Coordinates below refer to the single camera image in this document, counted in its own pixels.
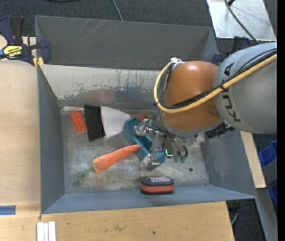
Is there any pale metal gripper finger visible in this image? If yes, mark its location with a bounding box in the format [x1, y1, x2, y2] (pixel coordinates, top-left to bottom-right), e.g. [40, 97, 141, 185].
[147, 159, 162, 173]
[140, 154, 152, 169]

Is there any teal plastic box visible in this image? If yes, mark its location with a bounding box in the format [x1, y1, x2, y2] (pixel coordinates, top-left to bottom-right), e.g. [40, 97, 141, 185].
[122, 115, 166, 166]

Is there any orange toy carrot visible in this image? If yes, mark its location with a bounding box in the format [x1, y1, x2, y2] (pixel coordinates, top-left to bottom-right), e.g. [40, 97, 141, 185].
[73, 144, 142, 181]

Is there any black and white brush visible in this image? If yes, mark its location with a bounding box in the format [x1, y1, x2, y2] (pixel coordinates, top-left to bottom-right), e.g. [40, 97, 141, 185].
[84, 104, 131, 142]

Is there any orange dotted flat block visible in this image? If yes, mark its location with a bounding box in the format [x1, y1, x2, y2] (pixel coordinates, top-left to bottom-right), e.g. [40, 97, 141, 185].
[69, 110, 88, 135]

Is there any grey metal bin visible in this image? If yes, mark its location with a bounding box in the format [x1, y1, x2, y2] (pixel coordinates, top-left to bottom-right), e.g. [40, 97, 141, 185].
[34, 15, 259, 214]

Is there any pale wood board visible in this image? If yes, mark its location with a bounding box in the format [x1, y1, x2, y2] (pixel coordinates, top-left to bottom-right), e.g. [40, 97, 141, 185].
[0, 59, 41, 206]

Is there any black cylinder on white bracket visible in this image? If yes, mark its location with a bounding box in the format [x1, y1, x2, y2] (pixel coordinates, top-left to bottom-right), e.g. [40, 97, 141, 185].
[195, 123, 235, 144]

